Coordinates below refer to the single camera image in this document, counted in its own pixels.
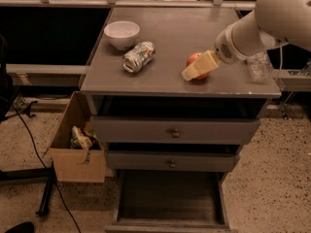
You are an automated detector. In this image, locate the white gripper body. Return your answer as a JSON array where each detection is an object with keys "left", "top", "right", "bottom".
[{"left": 215, "top": 23, "right": 246, "bottom": 64}]

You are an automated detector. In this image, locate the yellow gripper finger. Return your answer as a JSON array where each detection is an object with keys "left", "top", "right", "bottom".
[{"left": 182, "top": 50, "right": 220, "bottom": 81}]

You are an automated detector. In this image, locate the red apple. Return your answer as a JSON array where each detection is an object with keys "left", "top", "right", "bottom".
[{"left": 186, "top": 52, "right": 210, "bottom": 80}]

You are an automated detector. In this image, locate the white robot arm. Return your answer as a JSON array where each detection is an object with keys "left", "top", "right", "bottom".
[{"left": 182, "top": 0, "right": 311, "bottom": 81}]

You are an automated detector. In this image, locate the grey drawer cabinet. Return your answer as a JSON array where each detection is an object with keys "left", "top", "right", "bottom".
[{"left": 79, "top": 6, "right": 282, "bottom": 233}]

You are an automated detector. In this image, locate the grey top drawer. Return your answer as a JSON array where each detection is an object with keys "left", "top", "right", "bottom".
[{"left": 90, "top": 116, "right": 260, "bottom": 145}]

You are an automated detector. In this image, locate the grey middle drawer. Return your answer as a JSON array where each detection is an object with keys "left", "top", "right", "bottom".
[{"left": 106, "top": 151, "right": 240, "bottom": 172}]

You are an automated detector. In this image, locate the grey open bottom drawer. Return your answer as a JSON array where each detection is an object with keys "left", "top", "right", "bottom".
[{"left": 105, "top": 170, "right": 238, "bottom": 233}]

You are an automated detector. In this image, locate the clear plastic water bottle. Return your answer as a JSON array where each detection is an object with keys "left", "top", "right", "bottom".
[{"left": 247, "top": 51, "right": 273, "bottom": 82}]

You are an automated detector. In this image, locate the crushed aluminium can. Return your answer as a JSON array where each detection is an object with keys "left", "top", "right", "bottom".
[{"left": 122, "top": 41, "right": 156, "bottom": 74}]

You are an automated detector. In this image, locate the white ceramic bowl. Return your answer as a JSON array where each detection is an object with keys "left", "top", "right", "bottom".
[{"left": 104, "top": 20, "right": 140, "bottom": 50}]

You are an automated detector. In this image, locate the crumpled snack bag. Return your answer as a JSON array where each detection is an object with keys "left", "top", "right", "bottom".
[{"left": 70, "top": 125, "right": 100, "bottom": 150}]

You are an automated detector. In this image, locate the cardboard box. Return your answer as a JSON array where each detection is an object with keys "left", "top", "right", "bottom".
[{"left": 49, "top": 92, "right": 106, "bottom": 183}]

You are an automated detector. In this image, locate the black stand base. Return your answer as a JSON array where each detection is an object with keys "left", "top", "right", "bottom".
[{"left": 0, "top": 165, "right": 56, "bottom": 217}]

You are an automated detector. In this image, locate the black shoe tip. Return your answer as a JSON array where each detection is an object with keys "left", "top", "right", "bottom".
[{"left": 5, "top": 221, "right": 35, "bottom": 233}]

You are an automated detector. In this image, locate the black floor cable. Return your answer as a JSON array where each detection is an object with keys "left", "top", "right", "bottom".
[{"left": 0, "top": 95, "right": 83, "bottom": 233}]

